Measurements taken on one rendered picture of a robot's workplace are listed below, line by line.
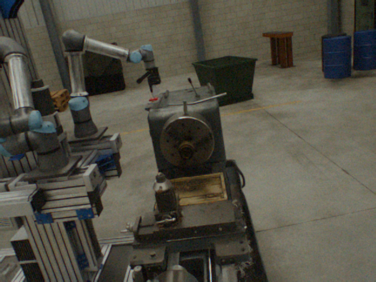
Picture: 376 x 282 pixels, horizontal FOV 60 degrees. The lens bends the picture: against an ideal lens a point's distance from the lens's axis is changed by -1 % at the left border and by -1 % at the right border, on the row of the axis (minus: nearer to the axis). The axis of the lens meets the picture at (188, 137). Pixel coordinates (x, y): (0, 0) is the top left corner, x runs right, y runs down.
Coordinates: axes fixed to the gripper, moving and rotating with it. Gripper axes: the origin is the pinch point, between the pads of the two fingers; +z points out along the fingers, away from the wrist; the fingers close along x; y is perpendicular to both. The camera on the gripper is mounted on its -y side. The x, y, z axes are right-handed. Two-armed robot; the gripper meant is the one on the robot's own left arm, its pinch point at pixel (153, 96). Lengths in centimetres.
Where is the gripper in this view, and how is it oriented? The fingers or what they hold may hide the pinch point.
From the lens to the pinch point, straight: 232.9
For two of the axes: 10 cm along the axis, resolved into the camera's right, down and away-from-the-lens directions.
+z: 1.6, 9.3, 3.3
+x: 0.2, -3.4, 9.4
